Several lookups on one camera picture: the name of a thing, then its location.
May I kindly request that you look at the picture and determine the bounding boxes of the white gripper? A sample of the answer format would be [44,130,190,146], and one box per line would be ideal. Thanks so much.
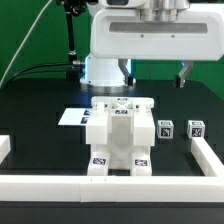
[90,0,224,88]

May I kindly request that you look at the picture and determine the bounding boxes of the white chair seat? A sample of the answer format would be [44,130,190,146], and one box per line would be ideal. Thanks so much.
[108,116,132,170]

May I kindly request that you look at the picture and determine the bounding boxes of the white chair back frame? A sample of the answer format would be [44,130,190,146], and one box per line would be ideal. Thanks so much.
[86,96,155,146]

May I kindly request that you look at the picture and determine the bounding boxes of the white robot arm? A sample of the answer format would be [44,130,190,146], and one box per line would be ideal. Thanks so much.
[81,0,224,90]

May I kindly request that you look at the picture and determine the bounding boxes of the white tagged cube nut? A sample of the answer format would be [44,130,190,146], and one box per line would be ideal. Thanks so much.
[187,120,205,138]
[157,120,174,139]

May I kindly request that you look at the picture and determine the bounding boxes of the white tagged cube nut far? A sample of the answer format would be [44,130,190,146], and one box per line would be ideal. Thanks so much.
[187,120,205,138]

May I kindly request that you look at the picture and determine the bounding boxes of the white U-shaped obstacle fence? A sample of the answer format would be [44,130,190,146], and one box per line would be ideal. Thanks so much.
[0,138,224,203]

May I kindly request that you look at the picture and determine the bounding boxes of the white block at left edge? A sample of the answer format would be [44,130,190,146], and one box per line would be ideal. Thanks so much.
[0,135,11,164]

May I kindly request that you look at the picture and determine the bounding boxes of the black cables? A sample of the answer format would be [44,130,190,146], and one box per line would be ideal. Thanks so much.
[2,61,86,88]

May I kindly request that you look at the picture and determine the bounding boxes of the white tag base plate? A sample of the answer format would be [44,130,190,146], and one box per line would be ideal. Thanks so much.
[58,108,91,126]

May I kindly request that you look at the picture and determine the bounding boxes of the black camera stand pole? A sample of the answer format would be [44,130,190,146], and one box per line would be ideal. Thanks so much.
[55,0,87,81]

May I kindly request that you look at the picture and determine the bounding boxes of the grey cable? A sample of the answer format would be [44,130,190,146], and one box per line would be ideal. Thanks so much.
[0,0,54,90]

